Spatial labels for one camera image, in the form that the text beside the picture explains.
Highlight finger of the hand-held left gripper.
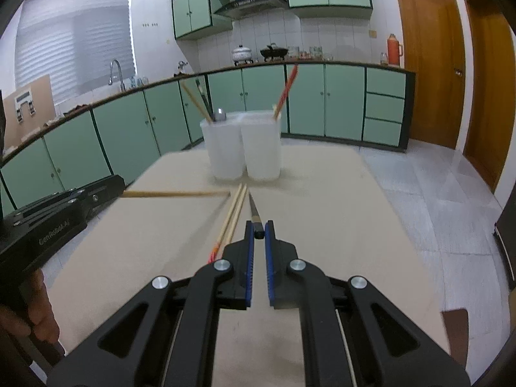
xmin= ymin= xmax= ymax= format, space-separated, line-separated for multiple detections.
xmin=70 ymin=178 xmax=127 ymax=222
xmin=60 ymin=174 xmax=122 ymax=201

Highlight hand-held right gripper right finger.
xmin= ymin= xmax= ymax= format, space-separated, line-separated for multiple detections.
xmin=264 ymin=220 xmax=472 ymax=387

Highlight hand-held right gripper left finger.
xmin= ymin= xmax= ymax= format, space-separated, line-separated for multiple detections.
xmin=46 ymin=220 xmax=256 ymax=387

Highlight dark brown chopstick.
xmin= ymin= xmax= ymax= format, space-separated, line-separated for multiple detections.
xmin=247 ymin=190 xmax=264 ymax=239
xmin=196 ymin=78 xmax=215 ymax=122

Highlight bamboo chopstick orange red end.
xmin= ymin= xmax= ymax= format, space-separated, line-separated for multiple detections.
xmin=215 ymin=184 xmax=248 ymax=261
xmin=207 ymin=183 xmax=243 ymax=264

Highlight plain bamboo chopstick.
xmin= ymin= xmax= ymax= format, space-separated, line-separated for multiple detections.
xmin=120 ymin=189 xmax=232 ymax=200
xmin=178 ymin=81 xmax=214 ymax=125

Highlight white plastic utensil holder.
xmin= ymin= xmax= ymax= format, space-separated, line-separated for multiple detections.
xmin=200 ymin=109 xmax=282 ymax=182

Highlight red patterned end chopstick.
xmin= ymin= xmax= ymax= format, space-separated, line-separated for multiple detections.
xmin=280 ymin=65 xmax=300 ymax=120
xmin=277 ymin=65 xmax=296 ymax=119

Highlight person's left hand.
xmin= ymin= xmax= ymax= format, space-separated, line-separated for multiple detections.
xmin=0 ymin=268 xmax=62 ymax=343

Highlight green base cabinet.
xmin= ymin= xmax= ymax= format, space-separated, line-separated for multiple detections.
xmin=0 ymin=74 xmax=211 ymax=219
xmin=205 ymin=62 xmax=416 ymax=153

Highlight brown cardboard board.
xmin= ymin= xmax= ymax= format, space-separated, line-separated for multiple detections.
xmin=2 ymin=74 xmax=57 ymax=152

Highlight metal faucet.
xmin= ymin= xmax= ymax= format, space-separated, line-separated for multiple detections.
xmin=108 ymin=59 xmax=127 ymax=92

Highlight white window blinds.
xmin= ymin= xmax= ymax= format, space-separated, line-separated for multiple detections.
xmin=14 ymin=0 xmax=134 ymax=106

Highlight brown chair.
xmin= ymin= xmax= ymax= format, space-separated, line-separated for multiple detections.
xmin=441 ymin=308 xmax=471 ymax=368

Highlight white pot with lid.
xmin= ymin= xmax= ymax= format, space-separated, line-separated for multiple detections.
xmin=231 ymin=45 xmax=255 ymax=65

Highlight black wok with lid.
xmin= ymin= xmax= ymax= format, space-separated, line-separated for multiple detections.
xmin=260 ymin=43 xmax=290 ymax=62

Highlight dark range hood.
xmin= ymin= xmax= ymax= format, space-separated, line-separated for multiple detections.
xmin=212 ymin=0 xmax=289 ymax=19

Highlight dark cabinet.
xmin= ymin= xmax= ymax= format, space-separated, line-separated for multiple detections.
xmin=495 ymin=193 xmax=516 ymax=293

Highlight orange thermos flask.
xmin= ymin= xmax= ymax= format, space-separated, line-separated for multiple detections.
xmin=386 ymin=33 xmax=404 ymax=67

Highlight plain wooden door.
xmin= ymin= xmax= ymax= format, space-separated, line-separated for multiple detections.
xmin=463 ymin=0 xmax=516 ymax=195

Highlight wooden door with handle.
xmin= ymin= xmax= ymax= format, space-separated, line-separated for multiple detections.
xmin=392 ymin=0 xmax=467 ymax=151

